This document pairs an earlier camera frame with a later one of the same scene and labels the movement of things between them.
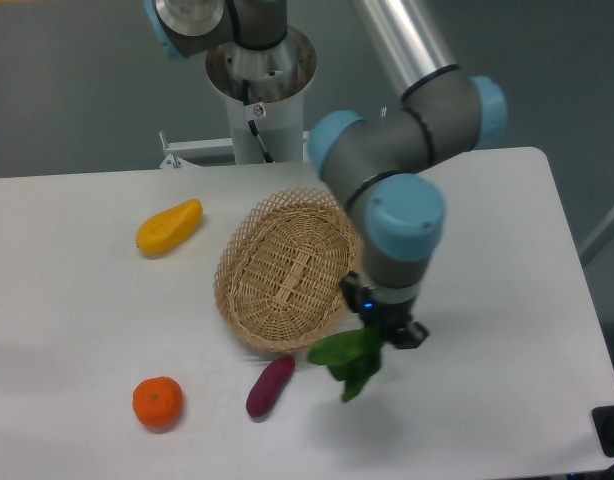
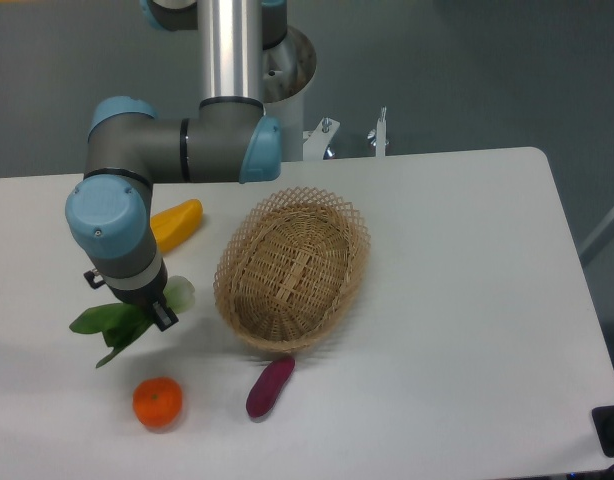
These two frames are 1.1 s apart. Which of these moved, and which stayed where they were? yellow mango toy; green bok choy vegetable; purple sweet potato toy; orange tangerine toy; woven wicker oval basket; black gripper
Moved: black gripper; green bok choy vegetable
Stayed: purple sweet potato toy; orange tangerine toy; woven wicker oval basket; yellow mango toy
